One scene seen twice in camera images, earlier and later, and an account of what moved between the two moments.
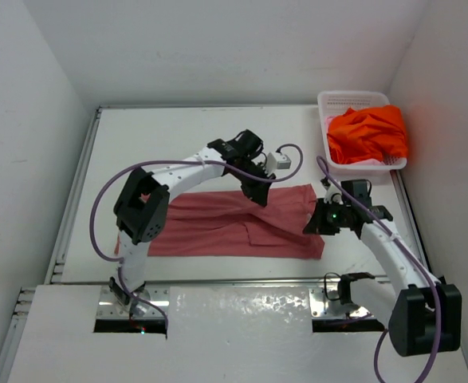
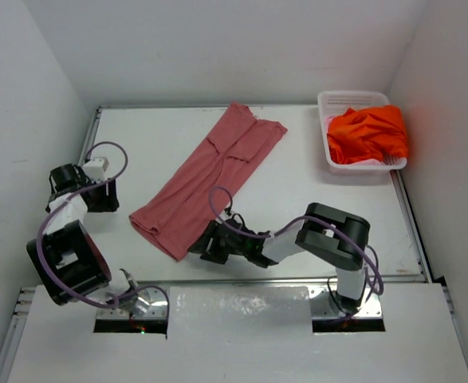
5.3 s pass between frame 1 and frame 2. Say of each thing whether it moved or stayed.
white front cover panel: stayed
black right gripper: moved
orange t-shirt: stayed
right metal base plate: stayed
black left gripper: moved
